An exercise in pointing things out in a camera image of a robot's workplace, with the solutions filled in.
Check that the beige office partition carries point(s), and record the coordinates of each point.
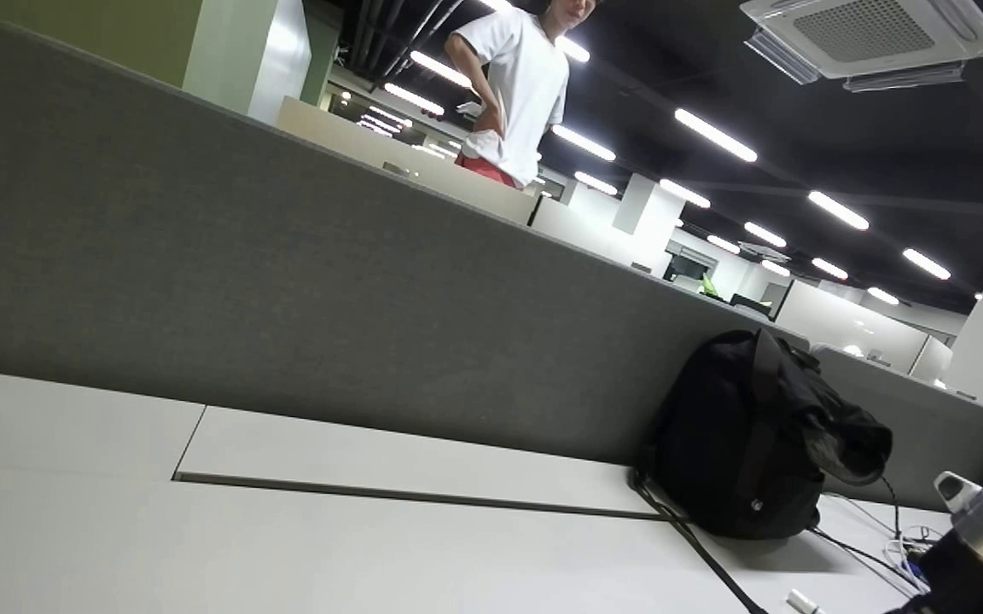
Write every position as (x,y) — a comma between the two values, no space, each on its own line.
(423,165)

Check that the small white plastic block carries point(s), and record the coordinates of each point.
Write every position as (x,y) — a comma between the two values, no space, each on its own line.
(800,601)

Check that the long ceiling light strip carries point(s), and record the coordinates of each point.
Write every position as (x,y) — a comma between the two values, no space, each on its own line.
(765,235)
(725,245)
(882,295)
(413,101)
(682,191)
(838,208)
(714,133)
(595,182)
(583,145)
(829,269)
(925,263)

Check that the white office partition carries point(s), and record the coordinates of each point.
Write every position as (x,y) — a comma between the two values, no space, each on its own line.
(855,330)

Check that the black backpack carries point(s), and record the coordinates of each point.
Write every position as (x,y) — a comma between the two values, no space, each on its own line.
(741,438)

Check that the grey felt desk divider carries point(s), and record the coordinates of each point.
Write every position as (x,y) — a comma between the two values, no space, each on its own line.
(286,283)

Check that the white ceiling air conditioner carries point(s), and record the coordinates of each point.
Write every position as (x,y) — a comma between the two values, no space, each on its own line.
(870,36)

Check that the person in white t-shirt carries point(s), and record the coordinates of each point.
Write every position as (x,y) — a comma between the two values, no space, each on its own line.
(521,88)

